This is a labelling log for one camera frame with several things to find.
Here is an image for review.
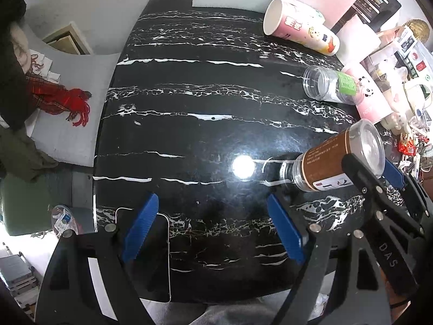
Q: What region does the green stool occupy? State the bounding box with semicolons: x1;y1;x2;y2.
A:
0;168;96;237

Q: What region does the gold round ornament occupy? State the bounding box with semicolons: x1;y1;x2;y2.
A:
402;18;431;42

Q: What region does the clear cup with blue label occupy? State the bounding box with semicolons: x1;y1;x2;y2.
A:
50;204;79;238

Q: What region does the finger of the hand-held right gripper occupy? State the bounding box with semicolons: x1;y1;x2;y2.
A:
341;153;427;294
382;158;433;224

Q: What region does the black printed box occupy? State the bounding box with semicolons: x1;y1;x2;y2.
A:
351;0;402;25

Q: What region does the black smartphone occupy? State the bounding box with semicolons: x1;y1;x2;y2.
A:
115;206;172;304

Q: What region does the pink printed paper cup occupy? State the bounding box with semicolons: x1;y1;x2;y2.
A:
263;0;340;57

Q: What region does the white tissue paper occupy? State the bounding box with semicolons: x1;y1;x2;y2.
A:
337;16;383;66

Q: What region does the clear cup with brown label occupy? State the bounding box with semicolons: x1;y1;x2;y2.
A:
263;118;386;193

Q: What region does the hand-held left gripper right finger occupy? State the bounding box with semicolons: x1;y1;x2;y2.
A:
267;194;393;325

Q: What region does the wooden frame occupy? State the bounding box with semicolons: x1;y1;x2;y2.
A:
42;22;94;55

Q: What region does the olive green cloth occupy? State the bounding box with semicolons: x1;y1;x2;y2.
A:
0;125;60;183

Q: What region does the pink panda box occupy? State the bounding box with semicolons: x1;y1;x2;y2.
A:
341;64;393;125

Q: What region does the red packet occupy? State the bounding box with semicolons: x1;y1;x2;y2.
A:
398;139;418;157

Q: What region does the cream toy figure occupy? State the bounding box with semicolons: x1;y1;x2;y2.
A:
382;110;411;133

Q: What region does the grey clothing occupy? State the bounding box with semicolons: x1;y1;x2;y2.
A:
142;294;327;325

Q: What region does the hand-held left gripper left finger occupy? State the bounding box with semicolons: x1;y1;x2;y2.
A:
35;193;159;325

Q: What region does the black coat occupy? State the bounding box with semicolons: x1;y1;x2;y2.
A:
0;0;36;132

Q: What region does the clear cup with green label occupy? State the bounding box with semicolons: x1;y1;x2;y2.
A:
302;66;360;105

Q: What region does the red plaid scarf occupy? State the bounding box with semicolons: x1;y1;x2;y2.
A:
24;70;93;128

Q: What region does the silver suitcase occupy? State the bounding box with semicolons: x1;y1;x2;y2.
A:
0;252;38;309

